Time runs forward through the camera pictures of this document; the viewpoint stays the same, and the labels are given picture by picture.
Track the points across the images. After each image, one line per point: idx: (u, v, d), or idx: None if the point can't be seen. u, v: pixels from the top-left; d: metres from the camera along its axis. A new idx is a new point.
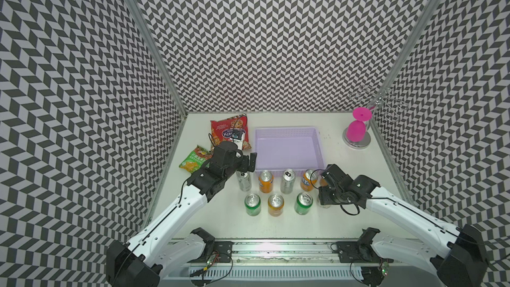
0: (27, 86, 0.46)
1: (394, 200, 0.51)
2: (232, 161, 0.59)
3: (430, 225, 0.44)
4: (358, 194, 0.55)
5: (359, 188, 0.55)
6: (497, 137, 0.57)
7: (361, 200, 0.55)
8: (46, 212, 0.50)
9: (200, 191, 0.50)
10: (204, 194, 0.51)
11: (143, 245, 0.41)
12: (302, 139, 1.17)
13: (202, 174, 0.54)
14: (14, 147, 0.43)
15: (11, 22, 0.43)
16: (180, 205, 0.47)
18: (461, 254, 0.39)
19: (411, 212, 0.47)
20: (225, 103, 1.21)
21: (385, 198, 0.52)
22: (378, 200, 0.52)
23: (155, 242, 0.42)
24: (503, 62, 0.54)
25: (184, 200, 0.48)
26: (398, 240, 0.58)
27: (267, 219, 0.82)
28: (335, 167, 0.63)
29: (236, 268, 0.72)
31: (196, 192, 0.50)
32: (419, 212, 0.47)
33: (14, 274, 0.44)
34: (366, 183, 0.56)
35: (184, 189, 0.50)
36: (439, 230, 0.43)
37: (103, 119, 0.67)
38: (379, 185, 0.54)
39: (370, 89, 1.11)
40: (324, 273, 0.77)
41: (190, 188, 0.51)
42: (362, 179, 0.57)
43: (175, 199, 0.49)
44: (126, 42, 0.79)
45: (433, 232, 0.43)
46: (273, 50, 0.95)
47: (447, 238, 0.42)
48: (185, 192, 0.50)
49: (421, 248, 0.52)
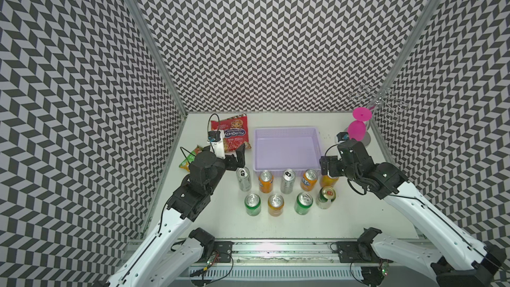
0: (27, 86, 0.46)
1: (422, 201, 0.44)
2: (218, 169, 0.58)
3: (457, 238, 0.40)
4: (380, 184, 0.48)
5: (386, 179, 0.48)
6: (497, 137, 0.57)
7: (382, 191, 0.48)
8: (46, 212, 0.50)
9: (181, 215, 0.47)
10: (186, 218, 0.48)
11: (123, 284, 0.39)
12: (302, 139, 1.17)
13: (184, 194, 0.50)
14: (14, 147, 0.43)
15: (10, 22, 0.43)
16: (161, 234, 0.45)
18: (483, 274, 0.36)
19: (438, 219, 0.42)
20: (225, 103, 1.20)
21: (412, 197, 0.45)
22: (404, 198, 0.45)
23: (135, 280, 0.40)
24: (503, 62, 0.54)
25: (165, 227, 0.45)
26: (399, 242, 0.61)
27: (267, 218, 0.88)
28: (359, 145, 0.52)
29: (236, 268, 0.72)
31: (177, 216, 0.47)
32: (447, 221, 0.42)
33: (14, 274, 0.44)
34: (392, 175, 0.48)
35: (163, 213, 0.47)
36: (466, 247, 0.39)
37: (103, 119, 0.67)
38: (408, 181, 0.47)
39: (370, 89, 1.11)
40: (323, 273, 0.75)
41: (170, 212, 0.48)
42: (386, 168, 0.50)
43: (154, 228, 0.46)
44: (126, 42, 0.79)
45: (459, 248, 0.39)
46: (273, 50, 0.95)
47: (473, 257, 0.38)
48: (165, 218, 0.47)
49: (422, 251, 0.52)
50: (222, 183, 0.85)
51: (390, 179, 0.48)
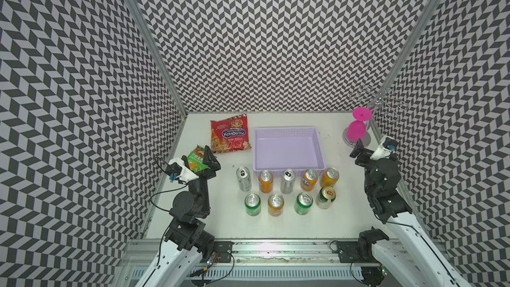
0: (27, 86, 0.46)
1: (418, 230, 0.49)
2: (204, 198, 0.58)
3: (441, 269, 0.43)
4: (383, 208, 0.55)
5: (390, 204, 0.55)
6: (497, 137, 0.57)
7: (385, 214, 0.55)
8: (46, 212, 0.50)
9: (178, 247, 0.51)
10: (182, 249, 0.52)
11: None
12: (302, 139, 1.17)
13: (180, 226, 0.54)
14: (14, 147, 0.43)
15: (11, 22, 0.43)
16: (159, 266, 0.49)
18: None
19: (429, 250, 0.46)
20: (225, 103, 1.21)
21: (409, 225, 0.50)
22: (400, 224, 0.51)
23: None
24: (503, 62, 0.54)
25: (163, 259, 0.49)
26: (403, 259, 0.57)
27: (267, 218, 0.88)
28: (395, 176, 0.53)
29: (237, 269, 0.72)
31: (174, 248, 0.51)
32: (439, 254, 0.45)
33: (14, 274, 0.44)
34: (398, 202, 0.55)
35: (162, 245, 0.51)
36: (449, 280, 0.42)
37: (103, 119, 0.67)
38: (410, 211, 0.53)
39: (370, 89, 1.11)
40: (324, 273, 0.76)
41: (169, 243, 0.52)
42: (396, 196, 0.57)
43: (153, 260, 0.49)
44: (126, 42, 0.79)
45: (440, 276, 0.42)
46: (273, 51, 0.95)
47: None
48: (163, 250, 0.51)
49: (422, 280, 0.50)
50: (216, 180, 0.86)
51: (394, 205, 0.55)
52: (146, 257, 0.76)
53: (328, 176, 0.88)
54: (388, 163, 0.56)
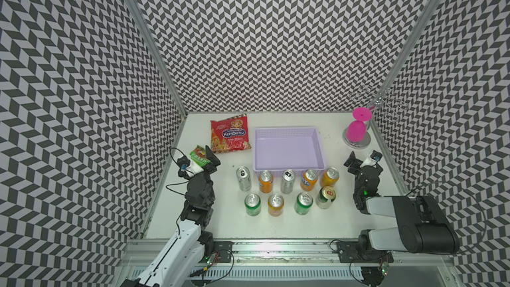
0: (27, 86, 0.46)
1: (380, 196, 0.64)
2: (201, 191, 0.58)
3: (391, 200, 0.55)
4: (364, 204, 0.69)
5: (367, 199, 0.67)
6: (497, 137, 0.57)
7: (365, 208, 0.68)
8: (46, 212, 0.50)
9: (196, 222, 0.58)
10: (199, 225, 0.58)
11: (155, 276, 0.44)
12: (302, 139, 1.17)
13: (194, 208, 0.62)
14: (14, 148, 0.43)
15: (11, 22, 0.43)
16: (180, 237, 0.53)
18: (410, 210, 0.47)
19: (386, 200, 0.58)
20: (225, 103, 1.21)
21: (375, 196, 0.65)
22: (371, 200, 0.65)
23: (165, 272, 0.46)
24: (503, 62, 0.54)
25: (183, 232, 0.55)
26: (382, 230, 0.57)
27: (267, 218, 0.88)
28: (375, 179, 0.67)
29: (236, 269, 0.72)
31: (192, 222, 0.57)
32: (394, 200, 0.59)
33: (14, 273, 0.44)
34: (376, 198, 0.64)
35: (180, 223, 0.57)
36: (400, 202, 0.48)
37: (103, 119, 0.67)
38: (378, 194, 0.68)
39: (370, 89, 1.11)
40: (323, 273, 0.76)
41: (186, 221, 0.58)
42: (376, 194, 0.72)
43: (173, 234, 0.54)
44: (126, 42, 0.79)
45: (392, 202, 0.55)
46: (273, 51, 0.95)
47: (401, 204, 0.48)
48: (182, 226, 0.56)
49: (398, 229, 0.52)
50: (216, 180, 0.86)
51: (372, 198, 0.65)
52: (146, 257, 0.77)
53: (328, 176, 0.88)
54: (370, 169, 0.71)
